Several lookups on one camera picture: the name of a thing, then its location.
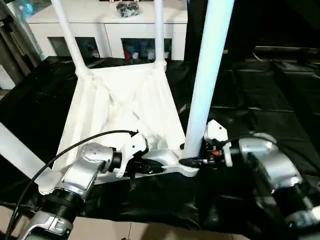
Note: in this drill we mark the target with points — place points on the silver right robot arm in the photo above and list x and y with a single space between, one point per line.
270 162

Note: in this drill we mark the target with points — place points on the red bottle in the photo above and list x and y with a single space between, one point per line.
128 53

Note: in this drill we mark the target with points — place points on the black plastic mat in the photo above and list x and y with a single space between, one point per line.
262 100

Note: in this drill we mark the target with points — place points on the black draped furniture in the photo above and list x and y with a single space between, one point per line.
275 22

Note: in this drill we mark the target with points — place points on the white sideboard cabinet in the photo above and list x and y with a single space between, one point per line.
112 27

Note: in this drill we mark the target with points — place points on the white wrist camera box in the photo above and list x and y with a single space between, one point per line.
216 131
133 147

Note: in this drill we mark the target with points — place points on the black parts in clear bag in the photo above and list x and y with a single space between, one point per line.
127 8

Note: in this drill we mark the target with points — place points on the grey curtain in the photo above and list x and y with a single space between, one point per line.
17 50

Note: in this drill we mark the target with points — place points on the blue white plastic package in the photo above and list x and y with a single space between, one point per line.
22 7

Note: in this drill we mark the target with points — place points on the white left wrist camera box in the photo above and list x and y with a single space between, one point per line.
133 147

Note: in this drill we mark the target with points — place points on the white plastic table top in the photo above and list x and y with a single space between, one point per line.
112 100

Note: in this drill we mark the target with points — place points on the small tan label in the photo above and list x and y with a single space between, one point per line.
225 51

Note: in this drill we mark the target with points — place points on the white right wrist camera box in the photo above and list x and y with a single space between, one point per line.
216 131

